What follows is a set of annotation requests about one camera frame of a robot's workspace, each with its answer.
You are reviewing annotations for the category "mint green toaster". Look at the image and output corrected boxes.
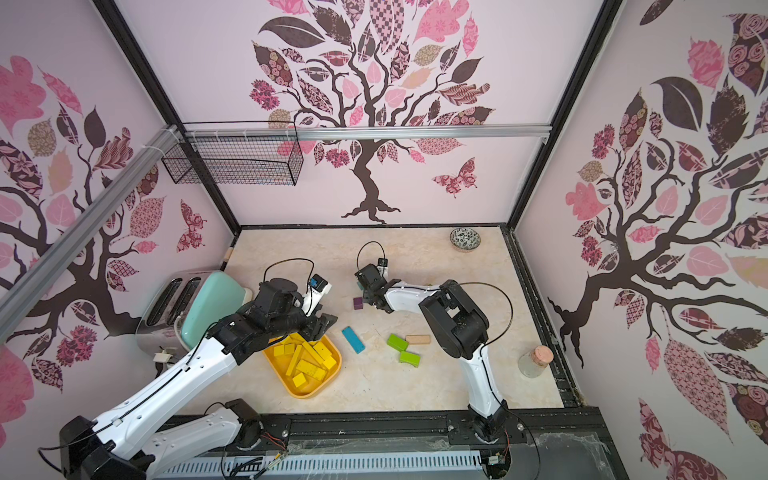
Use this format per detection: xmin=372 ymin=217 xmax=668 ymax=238
xmin=135 ymin=270 xmax=254 ymax=362

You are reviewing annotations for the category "aluminium frame rail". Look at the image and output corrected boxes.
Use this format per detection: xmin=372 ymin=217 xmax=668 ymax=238
xmin=1 ymin=125 xmax=180 ymax=342

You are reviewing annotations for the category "yellow plastic tray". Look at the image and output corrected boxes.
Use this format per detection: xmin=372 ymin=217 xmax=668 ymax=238
xmin=263 ymin=333 xmax=342 ymax=399

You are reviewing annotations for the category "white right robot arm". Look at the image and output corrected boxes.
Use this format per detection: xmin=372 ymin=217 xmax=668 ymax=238
xmin=355 ymin=264 xmax=508 ymax=443

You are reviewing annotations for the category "yellow rectangular block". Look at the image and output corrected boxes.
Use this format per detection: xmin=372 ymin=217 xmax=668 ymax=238
xmin=313 ymin=341 xmax=332 ymax=360

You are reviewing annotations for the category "patterned ceramic bowl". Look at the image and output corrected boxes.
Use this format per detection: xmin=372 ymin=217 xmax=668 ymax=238
xmin=449 ymin=227 xmax=482 ymax=252

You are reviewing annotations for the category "beige cylinder block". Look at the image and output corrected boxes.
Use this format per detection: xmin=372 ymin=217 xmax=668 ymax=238
xmin=405 ymin=334 xmax=432 ymax=345

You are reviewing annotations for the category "green block lower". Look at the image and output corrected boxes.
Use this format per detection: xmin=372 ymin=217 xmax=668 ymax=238
xmin=399 ymin=351 xmax=421 ymax=368

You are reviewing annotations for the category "glass jar pink lid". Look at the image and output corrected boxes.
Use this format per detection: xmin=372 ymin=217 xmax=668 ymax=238
xmin=518 ymin=345 xmax=554 ymax=378

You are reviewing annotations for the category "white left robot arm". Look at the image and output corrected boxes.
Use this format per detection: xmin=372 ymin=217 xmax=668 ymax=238
xmin=53 ymin=275 xmax=337 ymax=479

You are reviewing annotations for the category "teal long block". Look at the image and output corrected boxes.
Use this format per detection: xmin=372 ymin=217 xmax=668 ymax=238
xmin=342 ymin=327 xmax=365 ymax=354

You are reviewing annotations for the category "black wire basket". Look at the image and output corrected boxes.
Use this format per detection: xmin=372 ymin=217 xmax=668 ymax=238
xmin=162 ymin=120 xmax=304 ymax=186

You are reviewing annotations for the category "yellow long block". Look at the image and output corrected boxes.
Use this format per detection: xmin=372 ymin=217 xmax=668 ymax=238
xmin=296 ymin=360 xmax=327 ymax=382

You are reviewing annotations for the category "green block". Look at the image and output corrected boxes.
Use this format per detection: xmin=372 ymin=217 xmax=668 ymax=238
xmin=387 ymin=334 xmax=409 ymax=352
xmin=399 ymin=351 xmax=421 ymax=368

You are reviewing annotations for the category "white cable duct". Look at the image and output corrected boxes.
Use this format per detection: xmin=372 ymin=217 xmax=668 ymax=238
xmin=159 ymin=451 xmax=484 ymax=479

